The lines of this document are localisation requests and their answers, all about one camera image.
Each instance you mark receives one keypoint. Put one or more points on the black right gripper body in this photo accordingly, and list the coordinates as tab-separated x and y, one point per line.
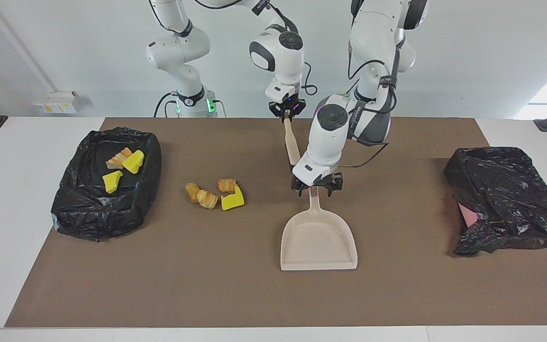
287	106

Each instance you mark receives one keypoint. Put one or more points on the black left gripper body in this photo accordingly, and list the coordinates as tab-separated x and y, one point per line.
318	181

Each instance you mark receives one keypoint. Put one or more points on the beige brush with black bristles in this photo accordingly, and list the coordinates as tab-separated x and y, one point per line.
291	142

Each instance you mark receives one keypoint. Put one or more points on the beige plastic dustpan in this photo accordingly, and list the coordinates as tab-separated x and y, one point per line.
318	242

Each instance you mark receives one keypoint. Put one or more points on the yellow notched sponge piece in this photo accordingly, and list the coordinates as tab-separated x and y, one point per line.
231	202

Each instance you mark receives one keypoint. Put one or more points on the striped toy croissant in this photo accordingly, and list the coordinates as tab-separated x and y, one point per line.
207	199
117	160
226	185

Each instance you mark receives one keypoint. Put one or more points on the brown toy bread roll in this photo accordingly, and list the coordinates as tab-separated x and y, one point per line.
192	192

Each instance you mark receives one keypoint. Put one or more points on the yellow wavy sponge piece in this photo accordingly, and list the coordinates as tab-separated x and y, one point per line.
133	162

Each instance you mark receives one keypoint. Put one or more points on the yellow trapezoid sponge piece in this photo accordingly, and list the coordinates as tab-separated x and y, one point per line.
112	182

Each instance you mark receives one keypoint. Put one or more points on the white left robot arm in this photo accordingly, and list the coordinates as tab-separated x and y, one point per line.
330	137

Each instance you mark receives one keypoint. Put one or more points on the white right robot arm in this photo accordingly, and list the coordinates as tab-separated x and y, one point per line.
278	52

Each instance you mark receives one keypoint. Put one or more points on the pink plastic bin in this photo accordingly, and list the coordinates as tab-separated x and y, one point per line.
468	216

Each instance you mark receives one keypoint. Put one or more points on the crumpled black trash bag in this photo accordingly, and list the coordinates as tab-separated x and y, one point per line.
515	199

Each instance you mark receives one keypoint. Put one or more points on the black bag lined rectangular bin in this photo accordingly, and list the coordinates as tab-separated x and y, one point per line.
88	213

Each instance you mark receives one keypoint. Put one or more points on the brown paper table mat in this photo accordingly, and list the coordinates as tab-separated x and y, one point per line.
273	294

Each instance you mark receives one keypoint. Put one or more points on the white wall socket box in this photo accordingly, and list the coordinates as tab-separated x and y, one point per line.
57	102

